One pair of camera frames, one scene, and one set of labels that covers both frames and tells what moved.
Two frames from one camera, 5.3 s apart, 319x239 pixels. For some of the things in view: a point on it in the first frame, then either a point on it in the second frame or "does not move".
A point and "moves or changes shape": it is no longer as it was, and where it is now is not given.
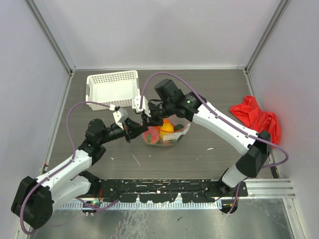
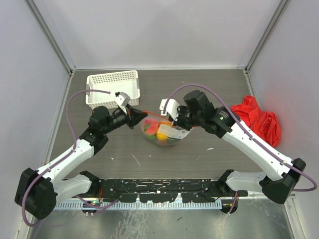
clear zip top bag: x=170 y=133 does not move
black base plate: x=168 y=190 does not move
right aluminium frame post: x=281 y=8 does not move
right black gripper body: x=161 y=110 -> x=186 y=119
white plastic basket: x=118 y=88 does not move
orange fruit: x=165 y=121 moves or changes shape
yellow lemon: x=165 y=128 moves or changes shape
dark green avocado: x=178 y=127 -> x=173 y=140
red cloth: x=253 y=117 does not move
